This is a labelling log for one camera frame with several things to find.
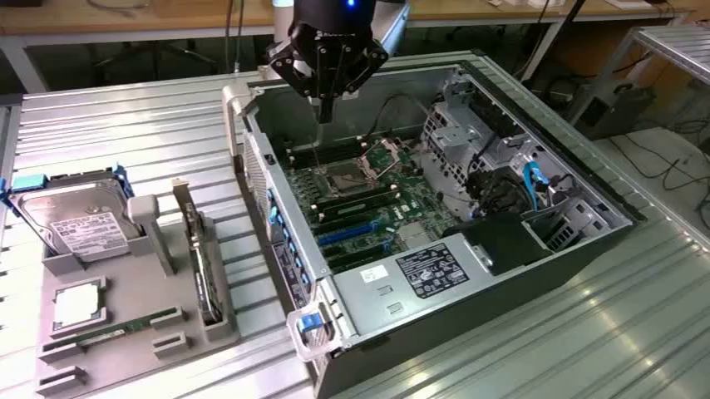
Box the blue disk carrier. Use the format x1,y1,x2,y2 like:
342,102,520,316
0,164,135,221

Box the black RAM slot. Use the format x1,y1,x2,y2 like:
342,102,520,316
289,140,366,161
319,198,404,220
291,143,365,165
286,138,367,158
293,145,365,168
314,190,400,212
313,185,398,209
317,194,401,215

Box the grey hanging cable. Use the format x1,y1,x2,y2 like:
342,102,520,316
223,0,245,72

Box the black looped wire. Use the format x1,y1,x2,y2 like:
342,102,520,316
373,93,433,137

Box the blue disk wire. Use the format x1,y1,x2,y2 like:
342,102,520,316
521,160,549,215

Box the silver chipset heat sink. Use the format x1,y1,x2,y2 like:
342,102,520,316
398,229,437,247

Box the thin wire locking lever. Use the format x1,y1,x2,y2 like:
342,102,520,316
313,120,325,172

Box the silver CPU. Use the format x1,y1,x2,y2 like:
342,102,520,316
53,285,105,326

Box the long black expansion slot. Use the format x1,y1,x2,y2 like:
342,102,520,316
330,249,405,272
323,242,390,261

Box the grey parts rack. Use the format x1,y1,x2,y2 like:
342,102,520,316
34,195,238,396

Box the silver hard disk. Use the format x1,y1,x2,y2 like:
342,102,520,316
19,180,147,264

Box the graphics card with metal bracket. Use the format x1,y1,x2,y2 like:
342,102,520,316
170,177,230,329

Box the blue expansion slot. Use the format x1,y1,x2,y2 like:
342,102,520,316
315,221,378,247

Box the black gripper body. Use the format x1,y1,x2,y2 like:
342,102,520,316
293,0,378,53

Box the CPU socket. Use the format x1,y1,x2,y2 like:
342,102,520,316
325,160,382,196

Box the silver power supply unit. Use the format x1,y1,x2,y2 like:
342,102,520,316
331,232,496,338

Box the black air shroud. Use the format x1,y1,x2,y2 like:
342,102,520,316
442,210,552,277

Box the open black PC case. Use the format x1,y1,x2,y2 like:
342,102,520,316
221,49,648,399

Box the metal slat side table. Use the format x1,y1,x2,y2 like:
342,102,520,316
612,26,710,110

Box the black box on floor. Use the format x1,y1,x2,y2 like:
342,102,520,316
569,81,657,141

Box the green RAM stick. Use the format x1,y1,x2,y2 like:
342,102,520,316
55,313,169,349
321,199,402,219

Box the metal socket cover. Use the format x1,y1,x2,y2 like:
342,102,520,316
358,139,405,170

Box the grey disk bay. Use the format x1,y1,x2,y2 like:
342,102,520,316
524,198,618,254

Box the black floor cables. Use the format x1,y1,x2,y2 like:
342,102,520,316
626,118,710,195

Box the silver disk bay cage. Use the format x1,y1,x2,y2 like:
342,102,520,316
420,101,502,196

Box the green motherboard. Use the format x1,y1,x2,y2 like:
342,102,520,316
277,132,445,273

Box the black wire bundle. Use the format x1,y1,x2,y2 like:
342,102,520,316
464,164,530,218

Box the wooden desk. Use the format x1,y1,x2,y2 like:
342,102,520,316
0,0,694,96

